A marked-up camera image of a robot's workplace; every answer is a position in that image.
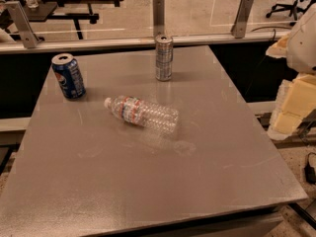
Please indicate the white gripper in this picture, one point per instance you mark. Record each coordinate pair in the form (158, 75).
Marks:
(303, 46)

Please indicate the clear plastic water bottle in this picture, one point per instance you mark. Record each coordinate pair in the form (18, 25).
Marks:
(146, 114)

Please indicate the black power adapter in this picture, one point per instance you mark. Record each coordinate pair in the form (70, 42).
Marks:
(309, 171)

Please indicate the silver energy drink can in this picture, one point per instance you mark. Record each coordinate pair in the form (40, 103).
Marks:
(164, 57)

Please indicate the blue Pepsi can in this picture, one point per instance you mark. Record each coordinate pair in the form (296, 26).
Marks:
(68, 75)

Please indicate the dark background table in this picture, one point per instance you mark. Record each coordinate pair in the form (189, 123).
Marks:
(46, 11)

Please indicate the right metal bracket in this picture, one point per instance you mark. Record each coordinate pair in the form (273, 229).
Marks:
(239, 27)

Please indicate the metal bracket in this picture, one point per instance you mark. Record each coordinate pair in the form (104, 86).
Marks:
(20, 19)
(158, 17)
(239, 27)

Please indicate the metal barrier rail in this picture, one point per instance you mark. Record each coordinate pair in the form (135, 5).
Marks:
(103, 44)

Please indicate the middle metal bracket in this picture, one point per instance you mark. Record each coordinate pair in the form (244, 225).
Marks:
(158, 17)

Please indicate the left metal bracket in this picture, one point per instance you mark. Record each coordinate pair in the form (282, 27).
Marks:
(20, 19)

